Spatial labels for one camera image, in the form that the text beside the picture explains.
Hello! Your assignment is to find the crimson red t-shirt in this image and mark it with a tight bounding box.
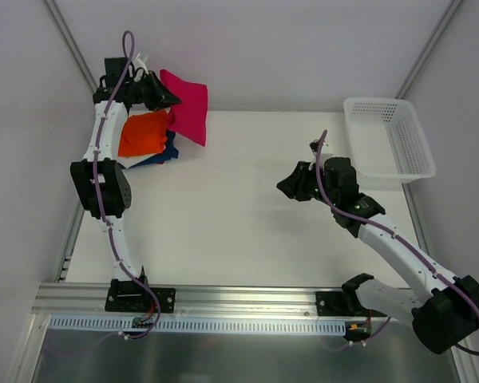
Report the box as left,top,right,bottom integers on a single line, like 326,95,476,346
160,69,208,147

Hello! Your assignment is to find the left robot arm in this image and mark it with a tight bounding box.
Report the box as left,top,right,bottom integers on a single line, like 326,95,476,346
70,56,179,314

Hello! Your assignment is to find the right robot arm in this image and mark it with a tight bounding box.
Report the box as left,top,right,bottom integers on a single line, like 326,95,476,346
276,157,479,356

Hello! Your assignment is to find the folded orange t-shirt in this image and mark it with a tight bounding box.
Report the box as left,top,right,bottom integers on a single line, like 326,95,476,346
118,110,168,157

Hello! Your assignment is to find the folded blue t-shirt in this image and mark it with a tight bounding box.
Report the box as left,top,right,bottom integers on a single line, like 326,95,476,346
138,130,179,166

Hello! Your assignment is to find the white plastic basket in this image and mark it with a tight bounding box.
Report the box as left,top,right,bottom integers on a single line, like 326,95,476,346
343,97,436,184

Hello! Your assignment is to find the folded white t-shirt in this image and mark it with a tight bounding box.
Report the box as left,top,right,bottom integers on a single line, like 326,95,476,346
117,153,172,168

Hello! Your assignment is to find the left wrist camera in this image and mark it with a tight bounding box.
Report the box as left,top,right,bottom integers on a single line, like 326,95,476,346
132,53,148,73

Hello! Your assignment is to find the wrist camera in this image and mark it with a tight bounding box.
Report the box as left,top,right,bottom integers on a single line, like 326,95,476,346
132,53,148,73
309,140,335,161

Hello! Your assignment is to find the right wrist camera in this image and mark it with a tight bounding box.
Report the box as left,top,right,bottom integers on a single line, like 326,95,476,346
309,140,335,161

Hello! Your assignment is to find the left aluminium frame post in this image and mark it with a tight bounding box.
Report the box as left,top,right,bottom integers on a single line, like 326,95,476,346
41,0,98,101

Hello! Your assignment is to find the aluminium frame post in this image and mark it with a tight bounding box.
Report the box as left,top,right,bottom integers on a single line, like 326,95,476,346
41,0,98,101
395,0,465,100

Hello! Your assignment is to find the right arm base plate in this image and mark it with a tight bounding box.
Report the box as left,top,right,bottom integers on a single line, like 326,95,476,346
315,290,386,318

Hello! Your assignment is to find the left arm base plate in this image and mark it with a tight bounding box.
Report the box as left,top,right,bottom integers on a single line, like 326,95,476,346
105,279,176,314

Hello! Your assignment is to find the right aluminium frame post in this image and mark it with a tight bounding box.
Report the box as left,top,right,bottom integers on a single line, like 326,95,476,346
395,0,465,100

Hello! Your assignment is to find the aluminium mounting rail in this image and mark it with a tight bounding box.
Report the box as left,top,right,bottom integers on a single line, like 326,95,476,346
32,279,424,322

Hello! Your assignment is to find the white slotted cable duct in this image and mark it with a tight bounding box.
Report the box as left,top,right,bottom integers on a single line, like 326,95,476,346
49,314,346,337

